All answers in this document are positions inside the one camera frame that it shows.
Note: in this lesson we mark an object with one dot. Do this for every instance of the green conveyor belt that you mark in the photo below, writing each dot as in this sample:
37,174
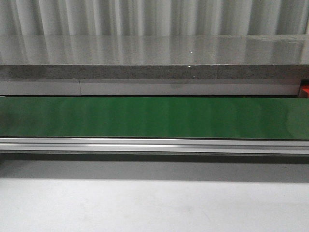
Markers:
159,117

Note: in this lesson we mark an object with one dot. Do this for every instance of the white panel under ledge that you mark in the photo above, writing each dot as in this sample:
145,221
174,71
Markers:
216,87

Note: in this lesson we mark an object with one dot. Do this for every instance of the grey stone counter ledge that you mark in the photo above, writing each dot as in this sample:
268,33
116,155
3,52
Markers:
154,57

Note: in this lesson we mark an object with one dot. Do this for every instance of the red plastic tray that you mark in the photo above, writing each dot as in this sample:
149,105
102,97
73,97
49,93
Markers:
304,91

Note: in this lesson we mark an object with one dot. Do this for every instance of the white pleated curtain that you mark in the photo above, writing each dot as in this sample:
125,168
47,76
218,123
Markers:
154,17

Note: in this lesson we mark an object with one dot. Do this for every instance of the aluminium conveyor frame rail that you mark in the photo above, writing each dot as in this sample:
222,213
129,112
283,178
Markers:
273,147

